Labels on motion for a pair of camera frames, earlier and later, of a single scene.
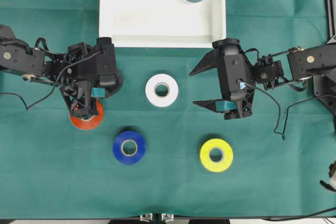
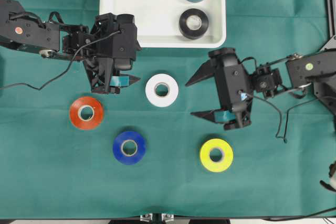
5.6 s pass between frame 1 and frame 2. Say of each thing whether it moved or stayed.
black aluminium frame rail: stayed
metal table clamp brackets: stayed
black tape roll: moved
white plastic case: stayed
